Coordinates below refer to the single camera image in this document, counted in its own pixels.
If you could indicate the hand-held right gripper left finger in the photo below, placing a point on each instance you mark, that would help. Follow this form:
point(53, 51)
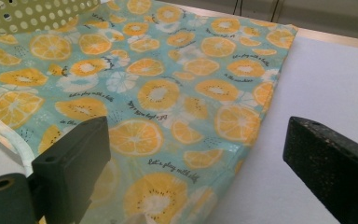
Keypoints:
point(71, 168)

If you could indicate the green polka-dot cloth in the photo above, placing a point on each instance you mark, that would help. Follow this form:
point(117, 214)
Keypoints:
point(28, 15)

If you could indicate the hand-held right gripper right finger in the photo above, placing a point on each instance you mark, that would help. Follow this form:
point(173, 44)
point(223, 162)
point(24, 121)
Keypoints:
point(329, 161)

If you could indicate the orange slice print cloth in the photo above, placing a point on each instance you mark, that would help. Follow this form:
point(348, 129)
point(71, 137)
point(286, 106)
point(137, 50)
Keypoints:
point(174, 93)

